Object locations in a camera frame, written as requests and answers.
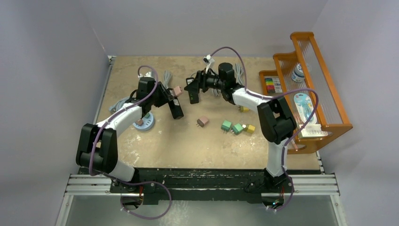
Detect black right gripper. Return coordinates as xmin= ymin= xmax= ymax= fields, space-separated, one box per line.
xmin=185 ymin=69 xmax=225 ymax=95

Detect pink plug adapter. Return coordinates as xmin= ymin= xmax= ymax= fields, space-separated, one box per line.
xmin=197 ymin=116 xmax=209 ymax=127
xmin=172 ymin=86 xmax=184 ymax=97

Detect black strip with green USB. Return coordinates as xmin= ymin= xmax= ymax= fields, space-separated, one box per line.
xmin=186 ymin=77 xmax=200 ymax=104

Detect black strip with pink plugs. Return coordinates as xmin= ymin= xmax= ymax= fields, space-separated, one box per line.
xmin=168 ymin=97 xmax=184 ymax=120

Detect light blue round socket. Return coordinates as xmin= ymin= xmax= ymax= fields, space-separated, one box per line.
xmin=133 ymin=113 xmax=155 ymax=132

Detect yellow plug adapter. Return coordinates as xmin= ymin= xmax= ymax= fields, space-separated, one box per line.
xmin=239 ymin=106 xmax=250 ymax=113

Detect green plug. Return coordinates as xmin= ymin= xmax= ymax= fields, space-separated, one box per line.
xmin=221 ymin=120 xmax=232 ymax=132

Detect green plug adapter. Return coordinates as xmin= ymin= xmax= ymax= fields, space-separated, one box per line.
xmin=231 ymin=123 xmax=244 ymax=135

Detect yellow plug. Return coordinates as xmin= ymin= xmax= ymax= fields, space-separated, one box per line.
xmin=242 ymin=124 xmax=255 ymax=134

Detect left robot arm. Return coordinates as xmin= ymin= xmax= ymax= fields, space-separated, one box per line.
xmin=75 ymin=77 xmax=175 ymax=193

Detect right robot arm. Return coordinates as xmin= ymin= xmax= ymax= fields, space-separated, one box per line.
xmin=184 ymin=63 xmax=296 ymax=192

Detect colourful box on rack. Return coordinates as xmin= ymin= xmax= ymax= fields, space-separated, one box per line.
xmin=264 ymin=77 xmax=283 ymax=94

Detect orange wooden rack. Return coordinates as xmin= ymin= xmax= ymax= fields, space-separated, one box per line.
xmin=259 ymin=32 xmax=353 ymax=154

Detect blue packaged item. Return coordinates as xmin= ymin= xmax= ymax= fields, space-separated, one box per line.
xmin=294 ymin=93 xmax=313 ymax=125

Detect white box on rack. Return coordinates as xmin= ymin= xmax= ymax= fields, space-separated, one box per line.
xmin=298 ymin=124 xmax=328 ymax=138

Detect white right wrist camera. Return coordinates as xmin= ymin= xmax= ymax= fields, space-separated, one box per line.
xmin=202 ymin=55 xmax=215 ymax=73

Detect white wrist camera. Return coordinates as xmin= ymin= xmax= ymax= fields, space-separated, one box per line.
xmin=138 ymin=72 xmax=153 ymax=78
xmin=202 ymin=55 xmax=215 ymax=73

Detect grey bundled power cable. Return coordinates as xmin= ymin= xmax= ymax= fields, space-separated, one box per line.
xmin=163 ymin=70 xmax=173 ymax=89

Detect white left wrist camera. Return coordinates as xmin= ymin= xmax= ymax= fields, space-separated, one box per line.
xmin=138 ymin=72 xmax=153 ymax=78

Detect aluminium table edge rail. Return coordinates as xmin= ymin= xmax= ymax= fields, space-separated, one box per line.
xmin=76 ymin=52 xmax=110 ymax=143

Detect black aluminium robot base frame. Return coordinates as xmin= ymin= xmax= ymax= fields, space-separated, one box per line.
xmin=65 ymin=168 xmax=340 ymax=206

